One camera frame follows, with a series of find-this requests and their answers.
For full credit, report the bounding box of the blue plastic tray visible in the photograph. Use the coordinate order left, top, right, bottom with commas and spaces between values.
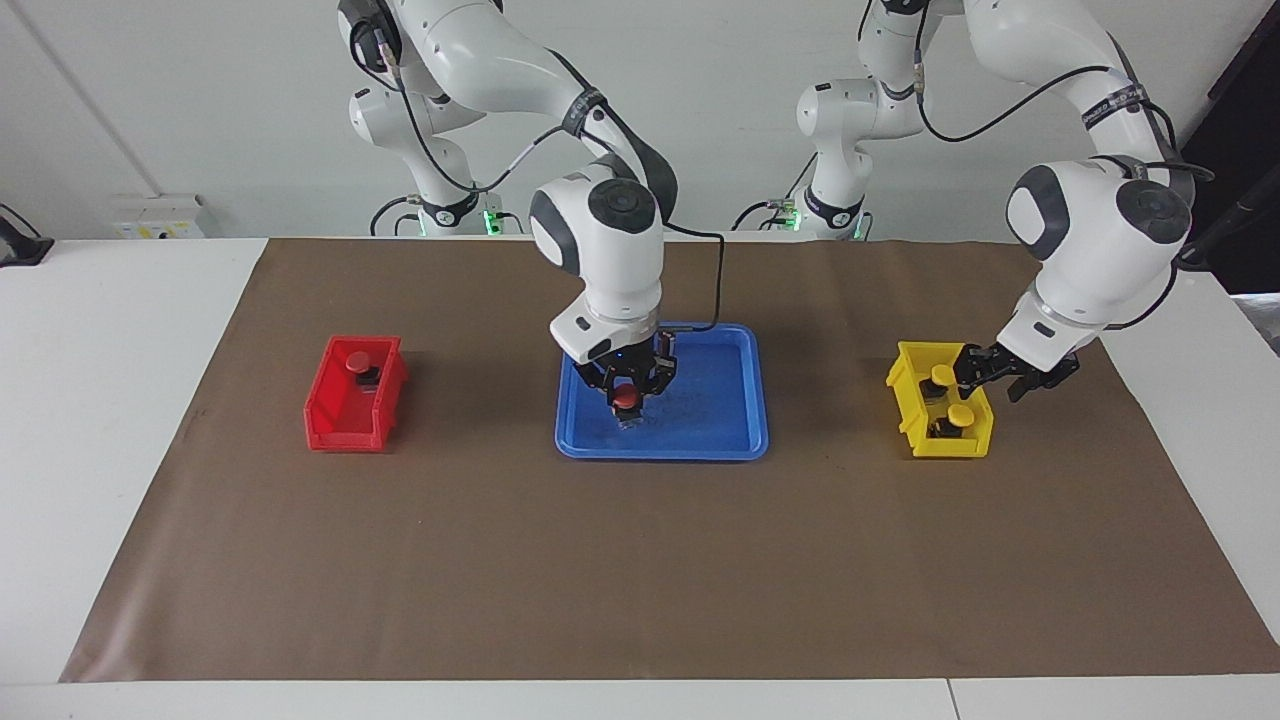
555, 320, 770, 462

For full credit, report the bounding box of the yellow plastic bin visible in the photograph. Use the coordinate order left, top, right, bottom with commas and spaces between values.
885, 341, 995, 460

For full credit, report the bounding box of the brown table mat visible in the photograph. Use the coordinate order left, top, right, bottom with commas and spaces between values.
58, 237, 1280, 684

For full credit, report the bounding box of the grey metallic object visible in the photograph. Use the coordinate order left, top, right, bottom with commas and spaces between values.
1232, 293, 1280, 358

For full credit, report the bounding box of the black stand pole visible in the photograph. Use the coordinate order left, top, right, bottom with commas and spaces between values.
1178, 165, 1280, 271

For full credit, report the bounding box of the red plastic bin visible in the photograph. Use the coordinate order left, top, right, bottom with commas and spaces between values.
303, 334, 409, 453

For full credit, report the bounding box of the black background panel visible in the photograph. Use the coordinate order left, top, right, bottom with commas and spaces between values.
1185, 30, 1280, 296

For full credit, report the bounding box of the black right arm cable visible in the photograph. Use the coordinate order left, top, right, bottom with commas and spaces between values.
375, 30, 726, 333

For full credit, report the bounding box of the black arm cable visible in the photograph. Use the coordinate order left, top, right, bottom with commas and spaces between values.
375, 30, 726, 333
912, 30, 1216, 331

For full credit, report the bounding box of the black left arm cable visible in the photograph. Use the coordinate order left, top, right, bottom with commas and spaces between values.
912, 30, 1216, 331

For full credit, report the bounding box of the white wall socket box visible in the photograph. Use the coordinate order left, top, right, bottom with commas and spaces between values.
110, 194, 207, 240

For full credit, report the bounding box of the black device with cable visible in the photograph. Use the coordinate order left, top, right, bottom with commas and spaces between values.
0, 203, 56, 268

